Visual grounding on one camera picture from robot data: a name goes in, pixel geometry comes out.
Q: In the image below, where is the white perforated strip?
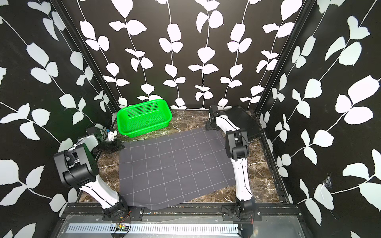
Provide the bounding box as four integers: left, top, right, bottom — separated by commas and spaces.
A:
64, 223, 240, 235

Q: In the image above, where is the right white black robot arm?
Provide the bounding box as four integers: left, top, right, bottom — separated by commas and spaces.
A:
205, 105, 256, 219

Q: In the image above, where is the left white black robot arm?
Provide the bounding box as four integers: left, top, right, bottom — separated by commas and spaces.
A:
54, 133, 130, 221

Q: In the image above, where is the small green circuit board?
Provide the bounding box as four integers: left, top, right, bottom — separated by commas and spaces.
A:
110, 224, 130, 234

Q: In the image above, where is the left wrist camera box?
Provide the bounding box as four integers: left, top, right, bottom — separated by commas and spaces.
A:
106, 131, 118, 142

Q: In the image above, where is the dark grey grid pillowcase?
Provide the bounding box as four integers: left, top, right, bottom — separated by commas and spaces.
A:
119, 128, 235, 210

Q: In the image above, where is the black hard case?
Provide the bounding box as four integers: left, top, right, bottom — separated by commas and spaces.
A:
224, 106, 264, 142

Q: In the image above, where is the green plastic basket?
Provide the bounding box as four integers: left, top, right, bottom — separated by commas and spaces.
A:
117, 99, 173, 138

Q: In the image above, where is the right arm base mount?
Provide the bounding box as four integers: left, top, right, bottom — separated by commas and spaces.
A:
220, 204, 262, 223

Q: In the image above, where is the black front mounting rail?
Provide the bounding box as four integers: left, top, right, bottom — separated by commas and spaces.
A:
61, 203, 303, 222

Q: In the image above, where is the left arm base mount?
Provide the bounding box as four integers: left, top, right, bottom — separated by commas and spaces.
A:
102, 206, 144, 222

